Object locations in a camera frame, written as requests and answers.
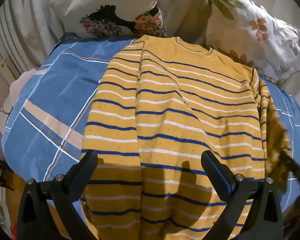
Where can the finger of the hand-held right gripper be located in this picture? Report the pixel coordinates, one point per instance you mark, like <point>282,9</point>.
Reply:
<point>293,166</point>

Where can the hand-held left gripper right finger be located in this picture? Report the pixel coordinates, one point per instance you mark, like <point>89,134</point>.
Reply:
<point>223,180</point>

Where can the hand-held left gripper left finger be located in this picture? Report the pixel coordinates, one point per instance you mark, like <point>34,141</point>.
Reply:
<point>89,166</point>

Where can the yellow striped sweater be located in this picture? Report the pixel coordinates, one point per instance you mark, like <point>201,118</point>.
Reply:
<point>180,110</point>

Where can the blue plaid bedsheet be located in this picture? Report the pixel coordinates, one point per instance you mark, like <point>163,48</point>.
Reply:
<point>65,92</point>

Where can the pink cloth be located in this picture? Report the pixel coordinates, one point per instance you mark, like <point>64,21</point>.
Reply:
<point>17,90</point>

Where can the white leaf print pillow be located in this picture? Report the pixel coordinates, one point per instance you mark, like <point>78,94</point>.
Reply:
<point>260,30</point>

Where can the beige striped curtain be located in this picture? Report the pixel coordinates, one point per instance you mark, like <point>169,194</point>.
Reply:
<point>17,30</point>

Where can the cream pillow with black silhouette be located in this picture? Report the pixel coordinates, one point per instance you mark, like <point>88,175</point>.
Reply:
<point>100,2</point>

